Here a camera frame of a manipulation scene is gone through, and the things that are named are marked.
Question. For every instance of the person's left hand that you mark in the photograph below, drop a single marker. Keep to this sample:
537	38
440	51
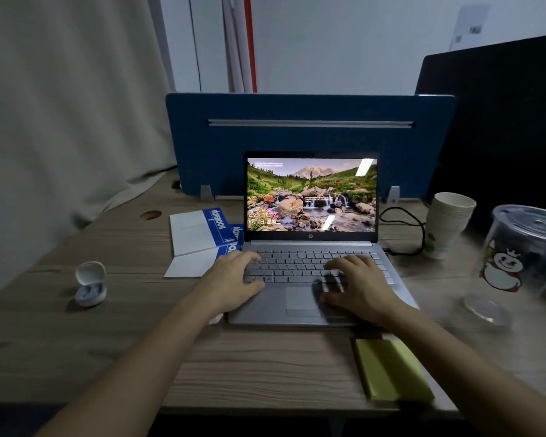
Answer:
227	282

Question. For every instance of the person's right hand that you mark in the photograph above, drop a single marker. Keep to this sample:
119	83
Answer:
368	291

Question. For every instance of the blue and white notebook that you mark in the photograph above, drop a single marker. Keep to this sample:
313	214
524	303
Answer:
191	232
186	266
236	234

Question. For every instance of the yellow sticky note pad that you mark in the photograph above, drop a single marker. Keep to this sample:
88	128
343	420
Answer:
386	368

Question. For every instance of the silver laptop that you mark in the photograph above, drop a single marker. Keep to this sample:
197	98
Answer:
309	200

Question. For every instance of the white earbud case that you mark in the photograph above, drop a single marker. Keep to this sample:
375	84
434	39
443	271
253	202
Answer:
90	295

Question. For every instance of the person's left forearm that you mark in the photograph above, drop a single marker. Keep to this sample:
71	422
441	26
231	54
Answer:
136	373

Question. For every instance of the person's right forearm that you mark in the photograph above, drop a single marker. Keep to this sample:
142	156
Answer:
473	373

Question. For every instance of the wooden desk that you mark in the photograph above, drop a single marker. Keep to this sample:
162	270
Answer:
95	350

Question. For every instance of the blue desk divider panel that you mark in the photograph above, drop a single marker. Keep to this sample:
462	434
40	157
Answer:
300	141

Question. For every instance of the stack of white paper cups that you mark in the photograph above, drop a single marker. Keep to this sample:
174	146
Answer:
446	227

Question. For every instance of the clear cartoon plastic cup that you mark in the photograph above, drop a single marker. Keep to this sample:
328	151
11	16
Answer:
518	263

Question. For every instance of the black divider panel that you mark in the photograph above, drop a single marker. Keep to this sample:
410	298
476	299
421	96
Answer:
505	131

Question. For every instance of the beige curtain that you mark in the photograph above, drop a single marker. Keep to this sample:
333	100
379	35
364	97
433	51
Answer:
50	131

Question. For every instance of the white tube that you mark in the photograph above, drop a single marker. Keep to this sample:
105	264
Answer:
231	40
241	40

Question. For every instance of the red strip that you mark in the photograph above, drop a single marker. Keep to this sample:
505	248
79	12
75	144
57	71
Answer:
250	40

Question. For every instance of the white paper notice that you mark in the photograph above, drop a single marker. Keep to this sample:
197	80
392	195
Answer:
469	27

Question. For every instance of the grey divider bracket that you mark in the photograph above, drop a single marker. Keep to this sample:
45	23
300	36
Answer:
393	195
207	194

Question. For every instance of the silver divider rail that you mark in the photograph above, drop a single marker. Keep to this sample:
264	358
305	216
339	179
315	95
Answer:
309	124

